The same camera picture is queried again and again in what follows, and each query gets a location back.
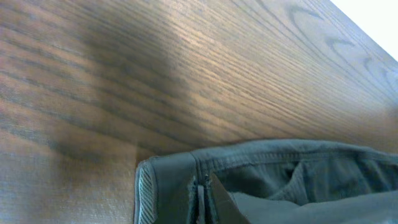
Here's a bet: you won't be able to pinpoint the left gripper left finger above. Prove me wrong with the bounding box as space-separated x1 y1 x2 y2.
186 176 198 224

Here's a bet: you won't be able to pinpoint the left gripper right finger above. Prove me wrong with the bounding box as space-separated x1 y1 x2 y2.
205 174 249 224

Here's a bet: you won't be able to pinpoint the grey shorts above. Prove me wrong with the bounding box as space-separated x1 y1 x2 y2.
134 139 397 223

